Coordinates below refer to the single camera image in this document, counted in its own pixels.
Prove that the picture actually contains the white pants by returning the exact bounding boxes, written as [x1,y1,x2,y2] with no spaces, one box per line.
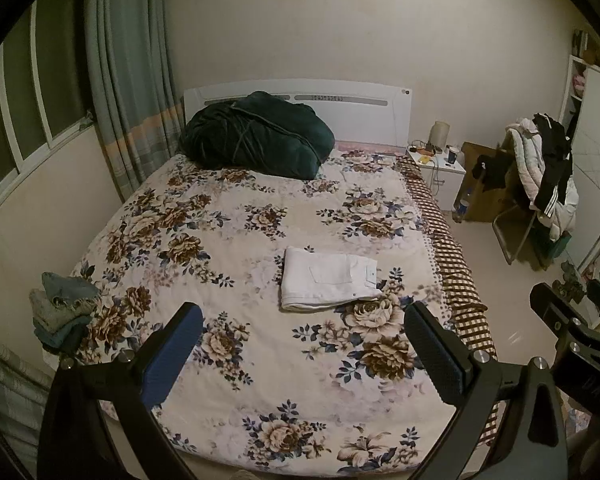
[280,247,381,312]

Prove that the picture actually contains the dark shoes on floor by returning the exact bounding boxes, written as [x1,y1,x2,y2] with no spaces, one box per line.
[552,261,585,304]

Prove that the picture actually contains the checkered brown bed sheet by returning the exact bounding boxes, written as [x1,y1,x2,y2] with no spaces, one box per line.
[396,154,502,449]

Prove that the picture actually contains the folding chair with clothes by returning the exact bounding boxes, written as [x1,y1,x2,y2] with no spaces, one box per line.
[492,122,579,266]

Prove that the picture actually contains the stack of folded clothes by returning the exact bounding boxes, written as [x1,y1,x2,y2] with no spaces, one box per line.
[29,272,102,354]

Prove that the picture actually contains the black striped garment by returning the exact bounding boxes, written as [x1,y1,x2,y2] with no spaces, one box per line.
[532,113,572,217]

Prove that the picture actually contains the plastic water bottle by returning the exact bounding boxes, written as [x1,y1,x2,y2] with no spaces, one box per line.
[452,190,471,223]

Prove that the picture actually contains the white puffer jacket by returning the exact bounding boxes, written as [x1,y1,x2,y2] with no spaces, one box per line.
[503,113,579,243]

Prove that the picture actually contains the white nightstand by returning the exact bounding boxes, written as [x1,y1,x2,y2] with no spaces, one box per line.
[406,148,466,211]

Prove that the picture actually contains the floral bedspread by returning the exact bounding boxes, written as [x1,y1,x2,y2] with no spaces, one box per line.
[74,152,452,477]

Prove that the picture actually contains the white wardrobe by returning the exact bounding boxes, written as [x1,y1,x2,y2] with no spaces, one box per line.
[560,30,600,282]

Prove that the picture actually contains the beige table lamp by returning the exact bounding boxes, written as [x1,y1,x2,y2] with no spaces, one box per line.
[428,120,451,152]

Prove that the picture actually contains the white headboard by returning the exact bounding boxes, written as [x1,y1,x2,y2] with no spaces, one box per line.
[183,78,413,148]

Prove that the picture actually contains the green curtain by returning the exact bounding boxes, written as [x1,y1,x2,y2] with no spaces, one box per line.
[85,0,184,200]

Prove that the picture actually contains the dark green blanket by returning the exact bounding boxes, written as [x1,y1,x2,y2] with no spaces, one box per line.
[178,91,336,181]

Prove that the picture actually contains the window with white frame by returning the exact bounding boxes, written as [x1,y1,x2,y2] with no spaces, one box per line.
[0,0,93,200]

